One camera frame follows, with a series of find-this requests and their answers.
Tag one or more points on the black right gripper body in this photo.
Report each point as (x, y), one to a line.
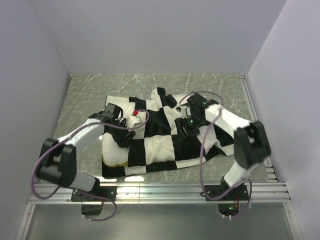
(191, 124)

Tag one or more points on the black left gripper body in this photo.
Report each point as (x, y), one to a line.
(119, 135)

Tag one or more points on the white pillow with yellow edge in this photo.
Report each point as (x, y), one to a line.
(112, 155)

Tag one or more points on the black white checkered pillowcase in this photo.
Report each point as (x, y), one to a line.
(160, 146)

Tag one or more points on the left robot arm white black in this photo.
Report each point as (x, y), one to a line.
(58, 157)

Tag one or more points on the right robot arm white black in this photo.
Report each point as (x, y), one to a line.
(250, 143)

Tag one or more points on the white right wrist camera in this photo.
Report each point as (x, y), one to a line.
(184, 110)

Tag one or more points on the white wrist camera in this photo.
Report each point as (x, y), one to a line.
(133, 120)
(184, 110)

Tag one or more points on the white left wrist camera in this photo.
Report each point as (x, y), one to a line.
(133, 120)

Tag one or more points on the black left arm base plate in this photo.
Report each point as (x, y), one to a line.
(92, 202)

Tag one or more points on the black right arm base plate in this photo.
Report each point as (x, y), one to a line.
(234, 201)

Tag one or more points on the aluminium front rail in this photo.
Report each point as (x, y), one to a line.
(163, 193)

